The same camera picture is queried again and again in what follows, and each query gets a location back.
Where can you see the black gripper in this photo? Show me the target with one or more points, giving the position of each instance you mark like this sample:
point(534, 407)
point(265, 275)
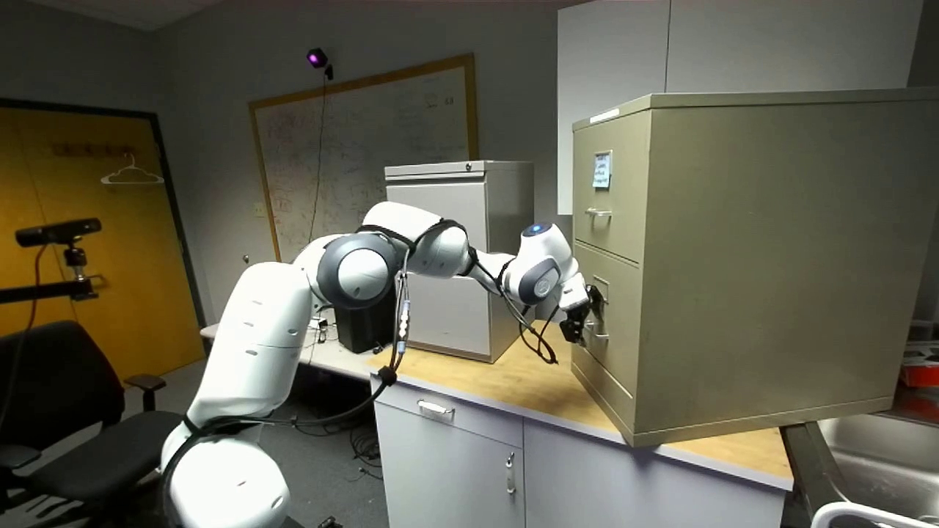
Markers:
point(575, 323)

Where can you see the beige plain file drawer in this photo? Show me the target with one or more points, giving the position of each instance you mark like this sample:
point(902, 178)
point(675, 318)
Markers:
point(614, 382)

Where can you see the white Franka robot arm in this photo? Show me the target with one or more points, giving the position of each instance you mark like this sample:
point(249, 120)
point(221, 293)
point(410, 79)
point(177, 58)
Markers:
point(254, 341)

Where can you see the beige labelled file drawer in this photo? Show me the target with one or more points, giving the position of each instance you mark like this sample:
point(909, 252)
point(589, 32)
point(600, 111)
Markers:
point(626, 215)

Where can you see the white drawer label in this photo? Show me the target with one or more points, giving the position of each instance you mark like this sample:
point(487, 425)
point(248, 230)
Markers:
point(603, 172)

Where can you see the beige metal file cabinet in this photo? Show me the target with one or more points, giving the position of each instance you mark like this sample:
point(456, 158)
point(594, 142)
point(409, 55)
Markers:
point(773, 266)

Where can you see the grey metal file cabinet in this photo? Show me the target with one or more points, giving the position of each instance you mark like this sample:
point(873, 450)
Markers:
point(459, 187)

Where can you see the lavender wood topped counter cabinet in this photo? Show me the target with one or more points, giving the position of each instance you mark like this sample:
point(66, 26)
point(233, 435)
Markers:
point(459, 460)

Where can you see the wood framed whiteboard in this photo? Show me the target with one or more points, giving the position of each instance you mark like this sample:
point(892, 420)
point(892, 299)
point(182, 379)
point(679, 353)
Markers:
point(369, 136)

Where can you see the steel sink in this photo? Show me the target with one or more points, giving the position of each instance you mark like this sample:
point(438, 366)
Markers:
point(881, 460)

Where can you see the red container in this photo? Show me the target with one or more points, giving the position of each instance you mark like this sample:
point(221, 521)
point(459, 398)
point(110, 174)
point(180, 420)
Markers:
point(921, 387)

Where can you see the white clothes hanger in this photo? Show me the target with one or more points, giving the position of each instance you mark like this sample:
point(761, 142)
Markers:
point(130, 181)

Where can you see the orange door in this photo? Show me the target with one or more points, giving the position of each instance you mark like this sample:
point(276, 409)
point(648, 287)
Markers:
point(88, 284)

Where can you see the black office chair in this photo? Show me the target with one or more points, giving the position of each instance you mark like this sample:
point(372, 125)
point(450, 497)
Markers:
point(69, 411)

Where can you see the white wall cabinet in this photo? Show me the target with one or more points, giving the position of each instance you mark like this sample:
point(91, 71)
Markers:
point(742, 49)

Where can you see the purple lit camera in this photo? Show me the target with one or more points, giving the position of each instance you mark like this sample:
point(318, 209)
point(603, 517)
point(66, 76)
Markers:
point(318, 59)

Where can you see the black camera on stand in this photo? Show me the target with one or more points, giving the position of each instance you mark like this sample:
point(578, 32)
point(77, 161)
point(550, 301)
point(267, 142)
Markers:
point(58, 233)

